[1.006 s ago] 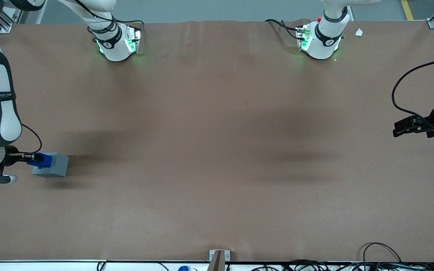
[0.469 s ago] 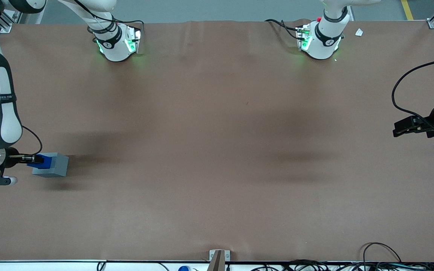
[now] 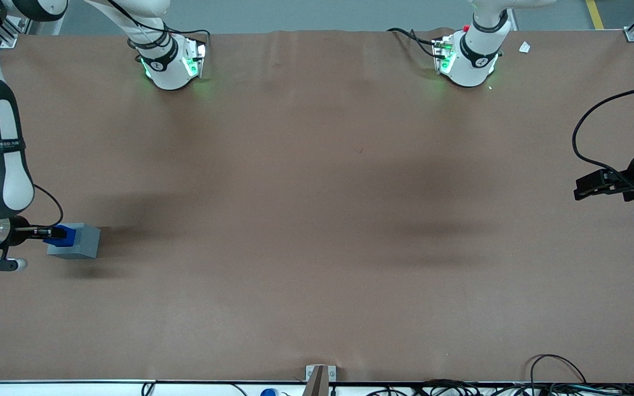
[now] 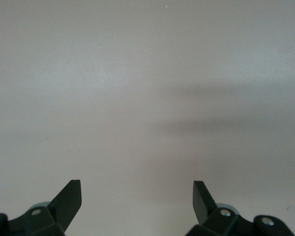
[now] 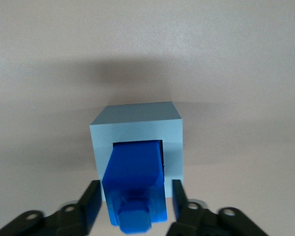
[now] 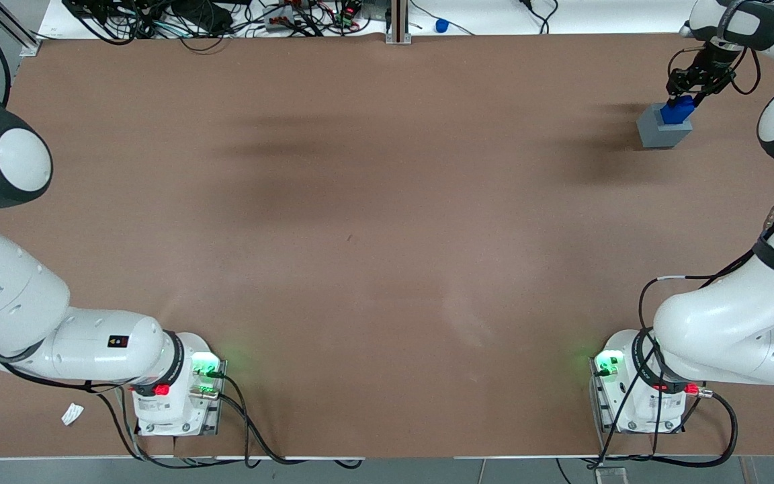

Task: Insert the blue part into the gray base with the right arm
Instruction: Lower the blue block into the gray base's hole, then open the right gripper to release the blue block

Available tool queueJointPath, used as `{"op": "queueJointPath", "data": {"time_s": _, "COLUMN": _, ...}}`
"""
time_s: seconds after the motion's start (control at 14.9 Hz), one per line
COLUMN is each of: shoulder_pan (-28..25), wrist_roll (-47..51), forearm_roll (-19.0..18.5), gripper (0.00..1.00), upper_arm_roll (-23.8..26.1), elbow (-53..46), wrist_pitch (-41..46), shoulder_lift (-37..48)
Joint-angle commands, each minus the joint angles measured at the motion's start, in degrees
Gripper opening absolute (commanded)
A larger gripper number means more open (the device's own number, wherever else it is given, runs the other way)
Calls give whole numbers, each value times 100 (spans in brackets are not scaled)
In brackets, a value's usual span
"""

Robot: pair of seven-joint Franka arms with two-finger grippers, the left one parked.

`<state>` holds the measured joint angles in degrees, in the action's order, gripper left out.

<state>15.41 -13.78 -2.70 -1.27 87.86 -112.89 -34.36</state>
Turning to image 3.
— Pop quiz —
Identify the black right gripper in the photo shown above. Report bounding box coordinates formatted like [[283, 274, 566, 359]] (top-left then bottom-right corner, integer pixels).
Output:
[[8, 216, 68, 246]]

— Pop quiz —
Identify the blue plastic block part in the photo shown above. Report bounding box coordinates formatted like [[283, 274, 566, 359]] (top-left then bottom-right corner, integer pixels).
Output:
[[43, 224, 77, 248]]

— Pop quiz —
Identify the gray square base block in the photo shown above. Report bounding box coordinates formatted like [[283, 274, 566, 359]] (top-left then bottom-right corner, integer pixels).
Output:
[[46, 222, 101, 260]]

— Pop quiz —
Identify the brown table cover sheet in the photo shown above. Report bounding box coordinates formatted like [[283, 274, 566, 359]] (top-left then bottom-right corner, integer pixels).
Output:
[[0, 27, 634, 384]]

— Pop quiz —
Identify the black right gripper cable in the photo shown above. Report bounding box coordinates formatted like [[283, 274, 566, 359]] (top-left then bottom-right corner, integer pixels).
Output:
[[0, 0, 64, 227]]

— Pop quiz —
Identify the long black left gripper cable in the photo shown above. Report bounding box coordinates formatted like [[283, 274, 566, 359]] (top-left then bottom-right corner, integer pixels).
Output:
[[572, 82, 634, 190]]

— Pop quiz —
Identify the black cable loop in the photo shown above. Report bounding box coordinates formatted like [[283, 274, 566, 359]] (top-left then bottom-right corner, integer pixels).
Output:
[[529, 354, 588, 386]]

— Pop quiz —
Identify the black left arm base cable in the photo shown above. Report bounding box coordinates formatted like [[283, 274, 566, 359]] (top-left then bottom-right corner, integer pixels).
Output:
[[386, 27, 440, 59]]

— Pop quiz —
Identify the black arm base cable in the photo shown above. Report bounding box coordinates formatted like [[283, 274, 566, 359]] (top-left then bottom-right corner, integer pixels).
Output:
[[386, 27, 440, 59], [160, 21, 211, 54]]

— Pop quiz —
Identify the black right arm base cable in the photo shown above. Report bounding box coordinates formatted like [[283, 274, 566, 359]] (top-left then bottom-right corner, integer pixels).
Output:
[[160, 21, 211, 54]]

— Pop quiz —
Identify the tangled black cable bundle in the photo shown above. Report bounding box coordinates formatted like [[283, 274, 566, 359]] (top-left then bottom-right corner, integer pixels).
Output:
[[367, 378, 634, 396]]

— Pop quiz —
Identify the brown vertical post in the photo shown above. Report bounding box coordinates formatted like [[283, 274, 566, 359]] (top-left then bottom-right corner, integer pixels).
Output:
[[303, 366, 330, 396]]

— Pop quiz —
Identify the grey metal bracket plate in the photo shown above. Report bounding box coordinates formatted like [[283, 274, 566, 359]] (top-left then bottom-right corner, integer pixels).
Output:
[[305, 364, 337, 383]]

